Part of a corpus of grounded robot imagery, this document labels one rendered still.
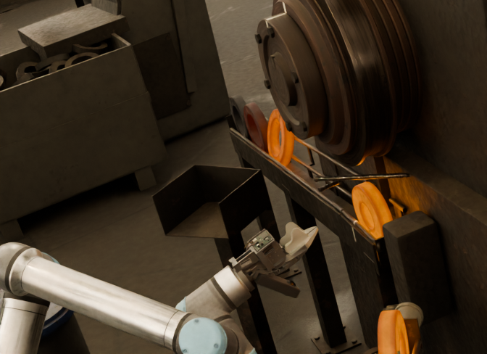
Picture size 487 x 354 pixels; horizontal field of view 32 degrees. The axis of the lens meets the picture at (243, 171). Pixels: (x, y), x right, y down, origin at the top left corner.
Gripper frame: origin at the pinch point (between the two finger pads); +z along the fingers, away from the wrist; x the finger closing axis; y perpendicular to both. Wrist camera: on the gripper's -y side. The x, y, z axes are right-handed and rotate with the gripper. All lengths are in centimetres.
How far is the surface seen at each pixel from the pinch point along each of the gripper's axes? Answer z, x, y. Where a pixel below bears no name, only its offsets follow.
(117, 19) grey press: 2, 282, 5
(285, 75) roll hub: 14.2, -1.5, 36.6
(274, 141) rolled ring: 13, 81, -13
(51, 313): -75, 71, -9
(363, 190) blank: 14.9, -1.1, 1.9
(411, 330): 1.4, -40.1, -6.1
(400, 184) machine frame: 22.0, -6.1, 0.2
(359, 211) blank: 12.3, 4.0, -5.4
